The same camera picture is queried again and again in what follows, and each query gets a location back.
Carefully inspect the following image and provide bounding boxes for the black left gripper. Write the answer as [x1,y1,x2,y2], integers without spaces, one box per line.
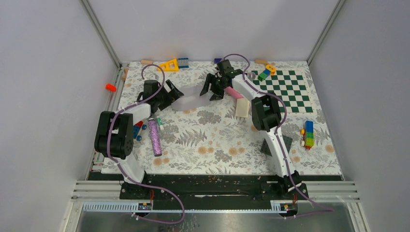
[155,80,184,110]

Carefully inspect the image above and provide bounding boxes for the pink microphone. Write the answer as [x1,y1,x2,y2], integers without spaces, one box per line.
[224,86,244,100]

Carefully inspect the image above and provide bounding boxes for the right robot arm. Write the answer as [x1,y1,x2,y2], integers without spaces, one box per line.
[200,59,301,199]

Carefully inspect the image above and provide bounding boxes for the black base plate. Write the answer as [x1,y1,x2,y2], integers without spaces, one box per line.
[88,172,343,210]

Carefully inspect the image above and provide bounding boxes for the multicolour brick stack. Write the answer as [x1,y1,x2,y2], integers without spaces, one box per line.
[300,120,315,150]

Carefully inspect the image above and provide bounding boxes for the green white glue stick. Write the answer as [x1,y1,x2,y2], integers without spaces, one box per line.
[156,117,164,131]

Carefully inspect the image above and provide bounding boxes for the grey and blue brick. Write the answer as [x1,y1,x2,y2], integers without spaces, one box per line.
[177,58,189,69]

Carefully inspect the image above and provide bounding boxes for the aluminium side rail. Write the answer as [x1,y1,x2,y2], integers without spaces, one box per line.
[94,65,133,160]

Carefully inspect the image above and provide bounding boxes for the blue red toy car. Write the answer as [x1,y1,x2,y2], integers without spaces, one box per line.
[133,121,147,141]

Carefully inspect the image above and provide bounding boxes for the dark grey studded baseplate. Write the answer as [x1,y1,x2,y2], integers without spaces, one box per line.
[260,135,293,156]

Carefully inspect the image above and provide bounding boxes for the light wooden block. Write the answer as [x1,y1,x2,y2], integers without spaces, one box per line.
[140,59,154,65]

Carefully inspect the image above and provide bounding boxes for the wooden block back right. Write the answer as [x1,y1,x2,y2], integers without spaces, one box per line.
[254,58,269,66]

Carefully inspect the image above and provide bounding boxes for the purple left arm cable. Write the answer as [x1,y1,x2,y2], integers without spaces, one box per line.
[105,64,186,225]

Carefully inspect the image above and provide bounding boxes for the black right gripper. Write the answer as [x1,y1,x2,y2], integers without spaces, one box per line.
[199,73,228,102]

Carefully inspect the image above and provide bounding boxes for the yellow triangle shape toy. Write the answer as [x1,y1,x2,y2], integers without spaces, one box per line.
[159,58,179,72]

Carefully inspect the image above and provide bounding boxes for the green blue toy brick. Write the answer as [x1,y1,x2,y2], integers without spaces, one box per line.
[258,69,271,82]

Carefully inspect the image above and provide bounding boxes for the white perforated cable tray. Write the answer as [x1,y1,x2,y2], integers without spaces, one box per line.
[82,201,287,214]

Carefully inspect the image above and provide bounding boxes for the floral patterned table mat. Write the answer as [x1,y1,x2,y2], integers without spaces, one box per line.
[132,61,342,175]

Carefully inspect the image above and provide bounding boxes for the black microphone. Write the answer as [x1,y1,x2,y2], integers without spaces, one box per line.
[244,72,256,81]

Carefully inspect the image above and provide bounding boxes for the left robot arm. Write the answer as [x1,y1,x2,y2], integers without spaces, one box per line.
[94,80,184,199]

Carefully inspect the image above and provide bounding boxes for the green white chessboard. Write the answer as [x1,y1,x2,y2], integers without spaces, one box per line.
[253,69,315,115]

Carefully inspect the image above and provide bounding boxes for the orange yellow ring toy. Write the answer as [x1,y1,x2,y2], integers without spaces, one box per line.
[266,64,276,75]

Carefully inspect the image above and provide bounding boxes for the wooden block by rail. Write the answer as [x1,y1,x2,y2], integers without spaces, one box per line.
[121,68,129,82]

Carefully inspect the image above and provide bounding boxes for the purple glitter microphone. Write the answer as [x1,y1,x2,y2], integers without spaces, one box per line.
[148,117,162,157]

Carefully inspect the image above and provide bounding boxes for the red plastic cylinder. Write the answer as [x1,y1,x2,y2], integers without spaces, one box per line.
[105,84,117,92]

